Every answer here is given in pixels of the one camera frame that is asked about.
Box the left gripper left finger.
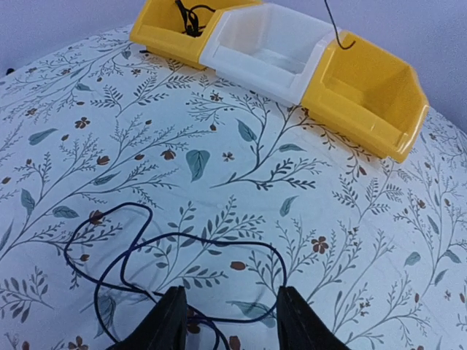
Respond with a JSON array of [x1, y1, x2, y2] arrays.
[[116, 287, 188, 350]]

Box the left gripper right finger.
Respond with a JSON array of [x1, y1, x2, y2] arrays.
[[277, 287, 350, 350]]

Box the thick black cable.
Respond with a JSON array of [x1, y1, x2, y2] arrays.
[[174, 0, 201, 37]]

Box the floral table mat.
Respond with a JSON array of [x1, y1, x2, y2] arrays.
[[1, 28, 466, 349]]

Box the near yellow bin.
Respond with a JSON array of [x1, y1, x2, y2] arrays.
[[301, 31, 430, 163]]

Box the yellow bin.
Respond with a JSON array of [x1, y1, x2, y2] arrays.
[[130, 0, 262, 69], [301, 31, 430, 163]]

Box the white translucent bin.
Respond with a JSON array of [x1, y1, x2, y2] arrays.
[[200, 3, 335, 106]]

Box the far yellow bin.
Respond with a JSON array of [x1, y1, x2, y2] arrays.
[[130, 0, 262, 69]]

